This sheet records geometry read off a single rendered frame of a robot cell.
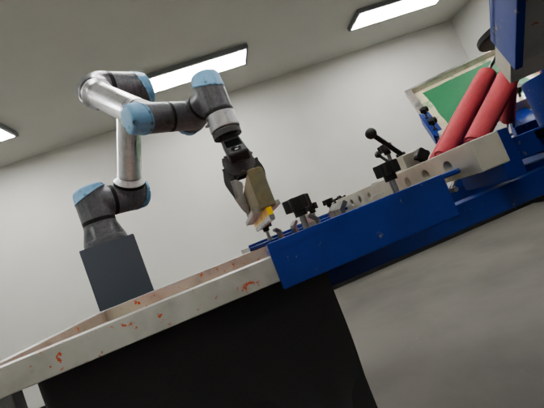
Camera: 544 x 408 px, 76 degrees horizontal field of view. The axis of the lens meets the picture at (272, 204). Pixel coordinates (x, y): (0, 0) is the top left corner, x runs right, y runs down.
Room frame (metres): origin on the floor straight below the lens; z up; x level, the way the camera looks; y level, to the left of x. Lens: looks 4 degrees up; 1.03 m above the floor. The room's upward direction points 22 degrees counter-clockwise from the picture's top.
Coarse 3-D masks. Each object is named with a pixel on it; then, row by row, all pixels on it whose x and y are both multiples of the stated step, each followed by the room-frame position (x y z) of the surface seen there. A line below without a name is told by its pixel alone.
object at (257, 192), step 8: (256, 168) 0.62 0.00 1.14; (248, 176) 0.61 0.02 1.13; (256, 176) 0.61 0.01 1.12; (264, 176) 0.62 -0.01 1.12; (248, 184) 0.66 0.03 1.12; (256, 184) 0.61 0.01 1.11; (264, 184) 0.62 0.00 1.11; (248, 192) 0.72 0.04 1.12; (256, 192) 0.61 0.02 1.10; (264, 192) 0.61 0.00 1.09; (248, 200) 0.79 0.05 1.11; (256, 200) 0.62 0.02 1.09; (264, 200) 0.61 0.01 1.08; (272, 200) 0.62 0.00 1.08; (264, 208) 0.61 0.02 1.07; (248, 216) 0.97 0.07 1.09
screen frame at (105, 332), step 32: (256, 256) 1.06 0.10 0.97; (160, 288) 1.02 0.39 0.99; (192, 288) 0.51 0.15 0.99; (224, 288) 0.51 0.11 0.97; (256, 288) 0.51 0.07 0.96; (96, 320) 0.93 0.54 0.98; (128, 320) 0.49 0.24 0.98; (160, 320) 0.49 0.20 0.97; (32, 352) 0.50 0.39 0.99; (64, 352) 0.47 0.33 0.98; (96, 352) 0.48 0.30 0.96; (0, 384) 0.46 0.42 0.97; (32, 384) 0.47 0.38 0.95
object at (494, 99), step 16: (480, 80) 0.96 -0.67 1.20; (496, 80) 0.85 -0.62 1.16; (464, 96) 1.08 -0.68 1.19; (480, 96) 0.95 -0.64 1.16; (496, 96) 0.83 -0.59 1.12; (512, 96) 1.21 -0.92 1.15; (464, 112) 0.95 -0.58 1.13; (480, 112) 0.83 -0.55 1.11; (496, 112) 0.82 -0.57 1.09; (512, 112) 1.29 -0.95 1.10; (448, 128) 0.96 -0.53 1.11; (464, 128) 0.94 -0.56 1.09; (480, 128) 0.81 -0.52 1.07; (448, 144) 0.94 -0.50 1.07
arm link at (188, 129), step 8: (176, 104) 0.84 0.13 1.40; (184, 104) 0.85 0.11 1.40; (176, 112) 0.83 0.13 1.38; (184, 112) 0.85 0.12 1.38; (192, 112) 0.85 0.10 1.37; (184, 120) 0.85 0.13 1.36; (192, 120) 0.87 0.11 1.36; (200, 120) 0.87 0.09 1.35; (176, 128) 0.86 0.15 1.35; (184, 128) 0.87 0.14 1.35; (192, 128) 0.89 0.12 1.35; (200, 128) 0.92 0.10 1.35
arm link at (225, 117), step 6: (228, 108) 0.81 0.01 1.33; (210, 114) 0.80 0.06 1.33; (216, 114) 0.80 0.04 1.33; (222, 114) 0.80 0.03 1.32; (228, 114) 0.80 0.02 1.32; (234, 114) 0.82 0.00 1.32; (210, 120) 0.81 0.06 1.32; (216, 120) 0.80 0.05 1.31; (222, 120) 0.80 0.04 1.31; (228, 120) 0.80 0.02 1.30; (234, 120) 0.81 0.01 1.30; (210, 126) 0.81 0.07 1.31; (216, 126) 0.80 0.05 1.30; (222, 126) 0.80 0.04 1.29; (210, 132) 0.82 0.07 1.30
